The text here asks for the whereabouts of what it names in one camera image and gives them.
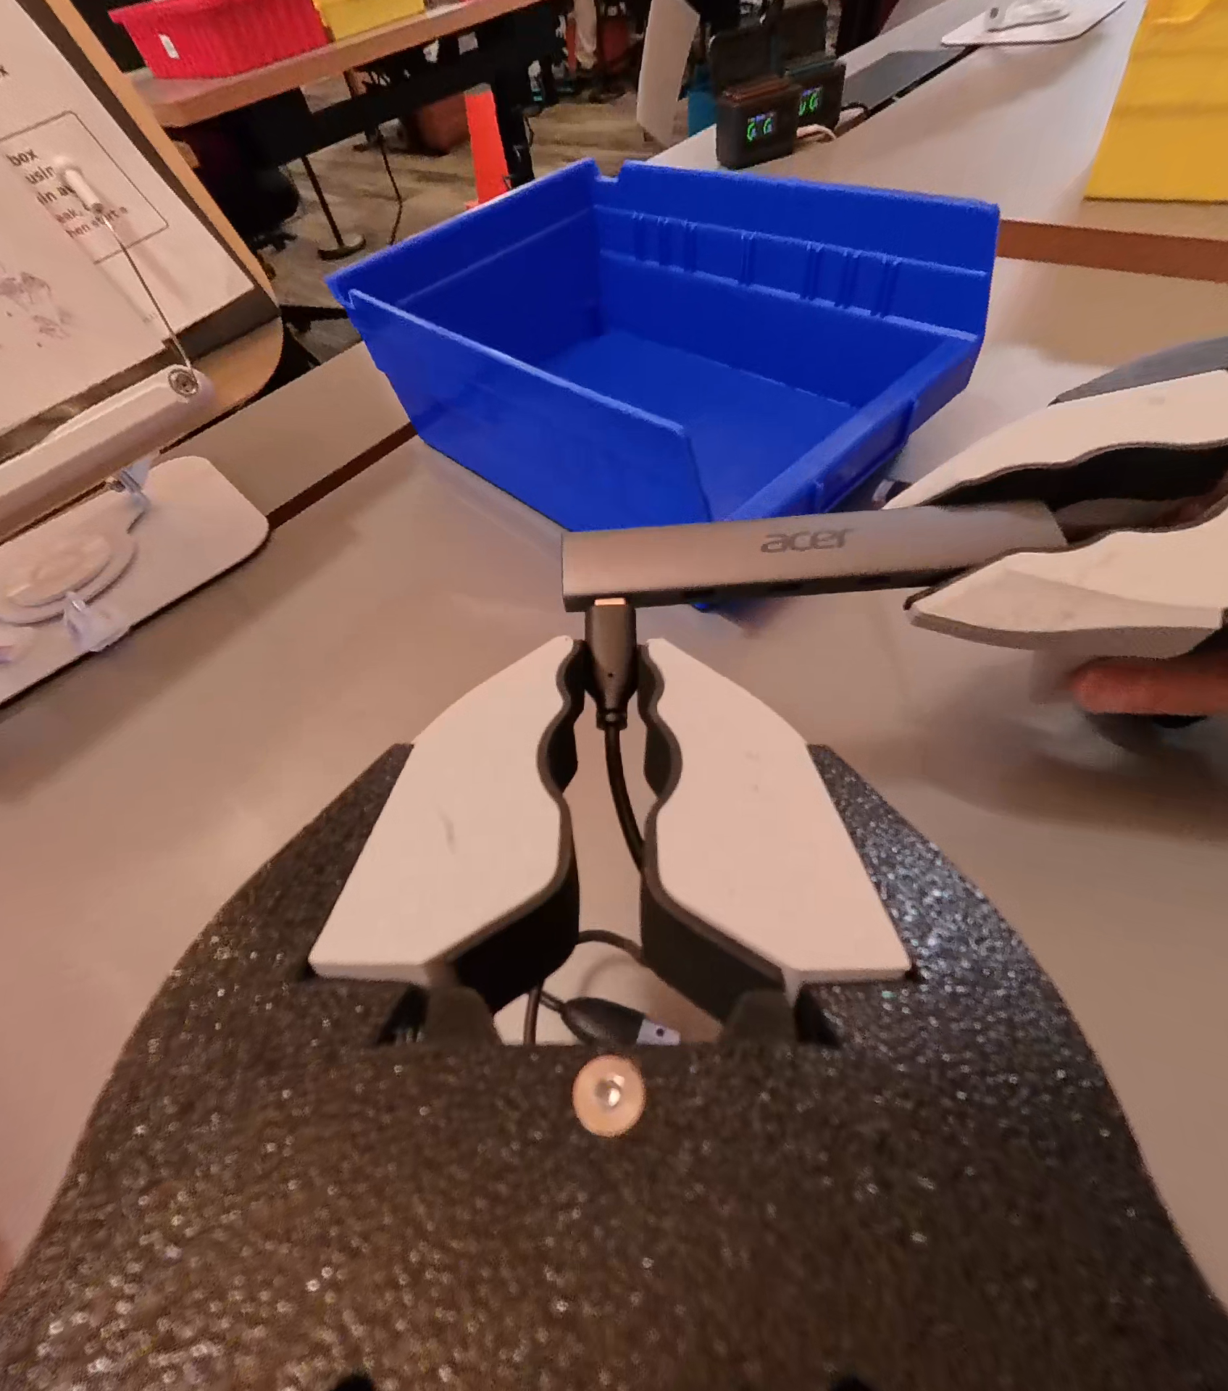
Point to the white board panel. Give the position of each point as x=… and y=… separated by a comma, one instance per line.
x=674, y=65

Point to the blue plastic bin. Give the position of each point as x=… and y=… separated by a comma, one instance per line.
x=679, y=380

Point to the grey USB hub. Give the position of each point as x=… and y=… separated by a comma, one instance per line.
x=787, y=554

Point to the grey wood-edged table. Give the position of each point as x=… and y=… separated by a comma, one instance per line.
x=982, y=141

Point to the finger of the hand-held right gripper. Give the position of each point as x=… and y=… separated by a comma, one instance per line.
x=1146, y=417
x=1146, y=586

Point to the wooden table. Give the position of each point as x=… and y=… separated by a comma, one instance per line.
x=244, y=88

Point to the orange traffic cone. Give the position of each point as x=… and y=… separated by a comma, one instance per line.
x=485, y=151

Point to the grey desk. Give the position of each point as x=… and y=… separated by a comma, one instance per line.
x=244, y=705

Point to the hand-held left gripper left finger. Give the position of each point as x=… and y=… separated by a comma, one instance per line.
x=440, y=847

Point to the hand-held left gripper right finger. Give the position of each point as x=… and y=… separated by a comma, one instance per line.
x=777, y=847

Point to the dark laptop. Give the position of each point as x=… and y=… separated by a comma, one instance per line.
x=896, y=76

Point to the wooden document stand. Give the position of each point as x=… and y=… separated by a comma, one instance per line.
x=201, y=522

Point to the yellow plastic bin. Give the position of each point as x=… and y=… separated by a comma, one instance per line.
x=1200, y=108
x=369, y=13

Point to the white document stand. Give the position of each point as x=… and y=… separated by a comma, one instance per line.
x=1038, y=22

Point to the black battery charger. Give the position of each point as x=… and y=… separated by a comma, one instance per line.
x=822, y=103
x=755, y=124

